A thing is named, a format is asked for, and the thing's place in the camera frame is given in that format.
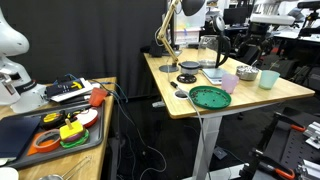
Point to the red plastic cup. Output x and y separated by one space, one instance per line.
97 97

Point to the translucent teal plastic cup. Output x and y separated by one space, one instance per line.
268 79

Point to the black round coaster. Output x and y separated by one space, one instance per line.
186 78

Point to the grey round bowl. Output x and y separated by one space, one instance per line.
189 67

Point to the white digital kitchen scale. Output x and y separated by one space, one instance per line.
214 75

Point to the glass electric kettle black handle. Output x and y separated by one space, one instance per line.
213 50

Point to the orange tape roll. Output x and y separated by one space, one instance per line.
47 141

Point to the silver metal juicer bowl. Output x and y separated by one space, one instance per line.
247 73

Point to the translucent pink plastic cup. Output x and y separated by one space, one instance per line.
229 82

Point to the green round plate with beans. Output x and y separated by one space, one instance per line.
209 97

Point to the yellow purple toy burger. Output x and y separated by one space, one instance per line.
73 134

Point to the dark grey metal tray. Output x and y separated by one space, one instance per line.
96 136

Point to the black box with yellow label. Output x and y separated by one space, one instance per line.
64 87

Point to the white red round disc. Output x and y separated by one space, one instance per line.
88 117

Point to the yellow black tape measure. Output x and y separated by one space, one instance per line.
52 120

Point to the dark blue notebook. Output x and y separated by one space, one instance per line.
15 134

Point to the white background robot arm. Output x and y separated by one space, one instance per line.
17 88

